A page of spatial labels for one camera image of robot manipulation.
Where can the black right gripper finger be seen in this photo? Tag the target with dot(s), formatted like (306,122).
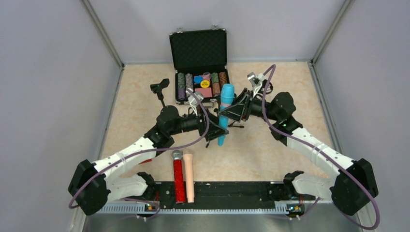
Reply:
(241,99)
(236,115)

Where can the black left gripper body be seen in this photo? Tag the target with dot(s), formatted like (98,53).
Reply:
(207,128)

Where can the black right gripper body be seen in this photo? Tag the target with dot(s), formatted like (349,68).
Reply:
(242,107)

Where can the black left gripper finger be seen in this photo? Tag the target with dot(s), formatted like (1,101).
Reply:
(212,135)
(214,128)

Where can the black tripod clip mic stand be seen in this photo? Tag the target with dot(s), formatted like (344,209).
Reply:
(214,110)

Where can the blue toy microphone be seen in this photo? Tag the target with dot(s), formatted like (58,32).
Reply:
(226,99)

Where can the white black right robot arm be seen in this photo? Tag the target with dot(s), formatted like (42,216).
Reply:
(350,184)

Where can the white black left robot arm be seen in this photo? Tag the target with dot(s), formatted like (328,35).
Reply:
(94,184)

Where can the black round-base mic stand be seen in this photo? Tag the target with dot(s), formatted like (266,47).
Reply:
(158,87)

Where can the green red chip stack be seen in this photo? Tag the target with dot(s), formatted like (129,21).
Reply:
(215,84)

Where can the pink card deck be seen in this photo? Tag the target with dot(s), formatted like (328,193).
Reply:
(205,92)

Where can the peach pink microphone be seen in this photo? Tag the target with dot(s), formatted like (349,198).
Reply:
(189,175)

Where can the orange brown chip stack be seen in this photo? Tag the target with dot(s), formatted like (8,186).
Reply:
(222,79)

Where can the green poker chip stack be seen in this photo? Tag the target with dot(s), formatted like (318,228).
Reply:
(181,94)

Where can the yellow big blind button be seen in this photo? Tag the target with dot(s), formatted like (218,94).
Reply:
(205,84)

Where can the blue dealer button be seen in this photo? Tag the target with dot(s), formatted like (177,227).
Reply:
(197,79)

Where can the red glitter microphone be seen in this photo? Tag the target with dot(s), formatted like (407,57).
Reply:
(179,185)

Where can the small red block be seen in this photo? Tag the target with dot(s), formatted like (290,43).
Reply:
(146,161)

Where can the black poker chip case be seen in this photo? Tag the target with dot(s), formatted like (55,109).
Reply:
(199,52)

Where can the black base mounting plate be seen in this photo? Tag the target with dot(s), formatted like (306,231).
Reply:
(225,195)

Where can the black tripod shock-mount stand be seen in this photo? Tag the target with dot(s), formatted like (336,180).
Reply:
(263,88)

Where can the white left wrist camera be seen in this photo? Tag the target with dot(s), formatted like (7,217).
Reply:
(194,100)

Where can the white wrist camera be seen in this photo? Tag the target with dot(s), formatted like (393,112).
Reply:
(194,100)
(256,82)

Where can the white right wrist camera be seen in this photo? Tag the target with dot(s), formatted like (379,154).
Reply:
(256,82)

